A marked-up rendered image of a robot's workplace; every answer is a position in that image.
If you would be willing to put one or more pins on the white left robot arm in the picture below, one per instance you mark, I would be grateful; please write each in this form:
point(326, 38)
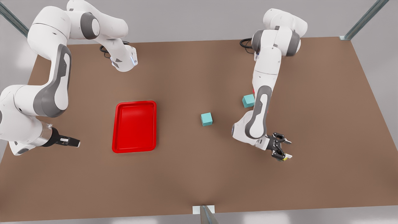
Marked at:
point(264, 77)

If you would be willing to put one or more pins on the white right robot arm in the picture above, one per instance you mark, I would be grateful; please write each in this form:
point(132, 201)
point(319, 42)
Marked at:
point(49, 93)

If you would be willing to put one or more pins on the teal cube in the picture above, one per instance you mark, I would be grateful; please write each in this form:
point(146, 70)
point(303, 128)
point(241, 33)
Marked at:
point(248, 101)
point(206, 119)

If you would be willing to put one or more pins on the red plastic tray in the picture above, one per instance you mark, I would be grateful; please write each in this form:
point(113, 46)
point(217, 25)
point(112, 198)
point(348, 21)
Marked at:
point(134, 127)

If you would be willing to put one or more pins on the silver frame post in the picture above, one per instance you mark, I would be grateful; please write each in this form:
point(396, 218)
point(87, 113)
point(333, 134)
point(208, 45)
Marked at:
point(14, 20)
point(363, 20)
point(205, 214)

